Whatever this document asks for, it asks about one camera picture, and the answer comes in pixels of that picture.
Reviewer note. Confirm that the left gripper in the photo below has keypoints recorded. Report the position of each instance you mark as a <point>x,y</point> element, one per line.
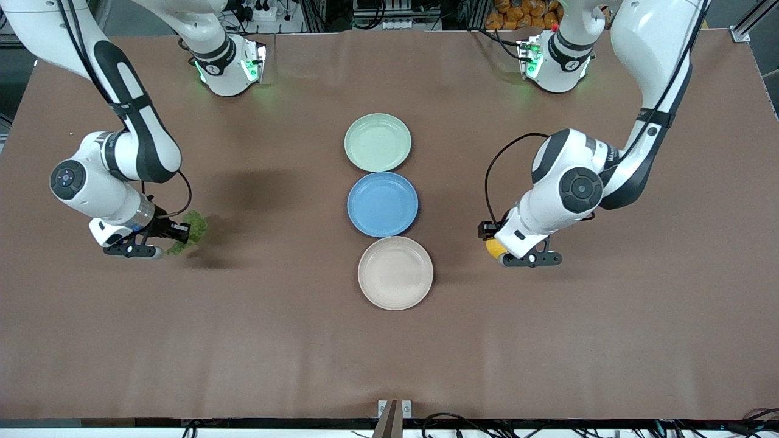
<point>487,230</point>

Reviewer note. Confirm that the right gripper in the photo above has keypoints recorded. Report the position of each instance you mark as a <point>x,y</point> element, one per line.
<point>163,226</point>

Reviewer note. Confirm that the aluminium frame post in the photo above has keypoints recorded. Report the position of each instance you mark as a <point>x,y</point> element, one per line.
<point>753,21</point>

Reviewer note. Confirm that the beige round plate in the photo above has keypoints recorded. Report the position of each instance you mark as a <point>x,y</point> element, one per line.
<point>395,274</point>

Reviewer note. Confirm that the green lettuce leaf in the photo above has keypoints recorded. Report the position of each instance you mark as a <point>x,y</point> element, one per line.
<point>196,224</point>

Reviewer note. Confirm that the yellow lemon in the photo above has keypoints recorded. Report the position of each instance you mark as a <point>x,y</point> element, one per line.
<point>495,248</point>

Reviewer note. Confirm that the pale green round plate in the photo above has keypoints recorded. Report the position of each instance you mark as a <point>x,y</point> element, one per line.
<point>377,143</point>

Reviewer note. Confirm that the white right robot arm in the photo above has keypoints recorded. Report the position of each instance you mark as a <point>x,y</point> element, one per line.
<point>91,188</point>

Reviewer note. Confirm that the white power strip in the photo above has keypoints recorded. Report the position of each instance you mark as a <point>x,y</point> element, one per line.
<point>258,12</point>

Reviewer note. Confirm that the grey table edge bracket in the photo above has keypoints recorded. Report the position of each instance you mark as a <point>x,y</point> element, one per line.
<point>392,420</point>

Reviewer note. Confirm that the pile of orange fruits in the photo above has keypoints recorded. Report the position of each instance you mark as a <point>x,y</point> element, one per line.
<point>517,12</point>

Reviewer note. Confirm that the blue round plate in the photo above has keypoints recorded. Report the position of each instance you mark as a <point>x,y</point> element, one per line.
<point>382,204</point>

